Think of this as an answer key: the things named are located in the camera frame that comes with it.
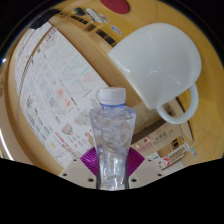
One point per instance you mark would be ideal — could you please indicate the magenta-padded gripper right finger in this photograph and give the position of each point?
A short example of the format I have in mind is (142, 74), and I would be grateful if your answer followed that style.
(146, 170)

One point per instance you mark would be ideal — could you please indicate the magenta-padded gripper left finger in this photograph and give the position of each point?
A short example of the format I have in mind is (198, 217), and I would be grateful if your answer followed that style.
(78, 170)

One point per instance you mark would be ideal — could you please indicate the clear white-capped plastic bottle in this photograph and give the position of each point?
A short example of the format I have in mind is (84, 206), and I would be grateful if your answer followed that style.
(112, 140)

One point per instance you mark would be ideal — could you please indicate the small red-labelled water bottle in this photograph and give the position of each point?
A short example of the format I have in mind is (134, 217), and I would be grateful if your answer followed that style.
(173, 156)

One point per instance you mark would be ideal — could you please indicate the brown cardboard box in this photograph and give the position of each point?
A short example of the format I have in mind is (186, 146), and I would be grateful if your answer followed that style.
(160, 136)

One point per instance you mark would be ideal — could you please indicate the white ceramic mug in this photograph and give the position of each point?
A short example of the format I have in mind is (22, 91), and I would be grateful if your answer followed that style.
(156, 63)

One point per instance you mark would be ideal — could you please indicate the row of wooden chairs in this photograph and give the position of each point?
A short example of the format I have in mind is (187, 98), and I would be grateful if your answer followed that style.
(96, 31)

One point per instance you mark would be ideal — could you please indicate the small printed sticker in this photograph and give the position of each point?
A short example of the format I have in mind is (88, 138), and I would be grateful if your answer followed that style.
(116, 30)

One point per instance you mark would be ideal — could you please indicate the dark pen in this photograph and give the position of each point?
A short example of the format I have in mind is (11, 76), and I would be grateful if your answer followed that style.
(103, 18)

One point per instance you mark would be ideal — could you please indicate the flat round red coaster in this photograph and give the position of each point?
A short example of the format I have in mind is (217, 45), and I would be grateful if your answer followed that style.
(115, 6)

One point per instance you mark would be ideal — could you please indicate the large printed wall poster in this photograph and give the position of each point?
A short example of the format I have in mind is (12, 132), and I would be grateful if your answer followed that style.
(56, 93)

